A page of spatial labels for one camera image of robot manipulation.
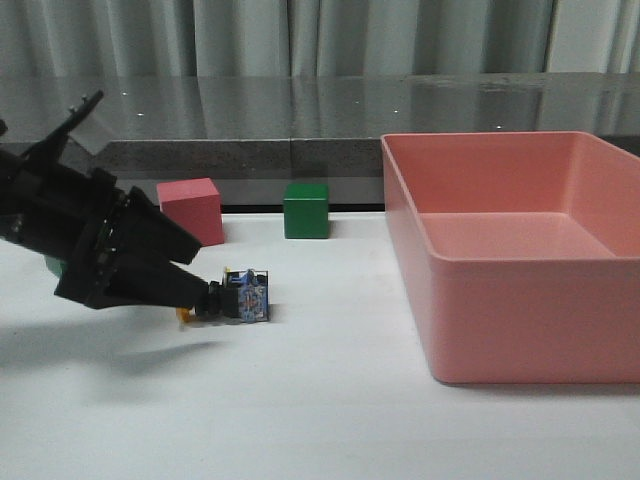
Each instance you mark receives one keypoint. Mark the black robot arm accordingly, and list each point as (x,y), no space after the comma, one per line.
(116,247)

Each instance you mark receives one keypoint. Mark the dark stone counter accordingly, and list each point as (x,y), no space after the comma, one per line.
(246,128)

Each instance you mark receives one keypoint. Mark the green cube far left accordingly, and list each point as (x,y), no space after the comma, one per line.
(55,266)

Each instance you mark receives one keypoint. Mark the yellow push button switch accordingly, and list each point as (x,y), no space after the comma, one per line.
(242,296)

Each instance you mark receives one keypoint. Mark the grey curtain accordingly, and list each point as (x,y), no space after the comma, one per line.
(316,38)

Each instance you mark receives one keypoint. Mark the pink cube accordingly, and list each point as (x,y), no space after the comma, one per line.
(195,205)

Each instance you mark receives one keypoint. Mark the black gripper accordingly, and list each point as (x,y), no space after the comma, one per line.
(56,211)

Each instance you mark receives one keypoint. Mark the pink plastic bin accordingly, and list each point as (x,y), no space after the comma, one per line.
(519,253)

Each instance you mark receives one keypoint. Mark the green cube near bin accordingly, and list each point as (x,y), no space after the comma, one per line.
(306,211)

